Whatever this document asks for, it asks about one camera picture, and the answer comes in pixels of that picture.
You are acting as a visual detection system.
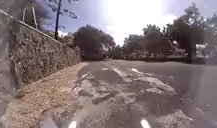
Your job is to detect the round dark tree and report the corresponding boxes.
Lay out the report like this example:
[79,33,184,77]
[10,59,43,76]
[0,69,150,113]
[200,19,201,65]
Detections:
[72,23,117,62]

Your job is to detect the grey asphalt road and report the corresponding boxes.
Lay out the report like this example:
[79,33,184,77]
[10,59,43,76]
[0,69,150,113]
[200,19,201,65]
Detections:
[38,58,217,128]

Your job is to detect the dark pole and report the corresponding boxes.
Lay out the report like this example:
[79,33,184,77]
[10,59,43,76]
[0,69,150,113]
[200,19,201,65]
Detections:
[53,0,63,41]

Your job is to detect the robot's own part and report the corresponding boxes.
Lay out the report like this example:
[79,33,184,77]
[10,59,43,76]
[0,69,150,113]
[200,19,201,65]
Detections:
[139,118,152,128]
[67,120,78,128]

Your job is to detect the row of dark trees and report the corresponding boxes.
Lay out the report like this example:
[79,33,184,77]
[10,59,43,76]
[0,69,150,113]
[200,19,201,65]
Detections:
[121,2,217,65]

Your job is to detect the pale forked pole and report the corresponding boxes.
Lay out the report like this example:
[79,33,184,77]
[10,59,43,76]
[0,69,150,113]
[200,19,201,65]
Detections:
[19,0,39,30]

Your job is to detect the grey stone wall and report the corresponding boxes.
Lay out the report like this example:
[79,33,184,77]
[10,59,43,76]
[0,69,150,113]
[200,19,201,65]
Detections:
[0,6,83,103]

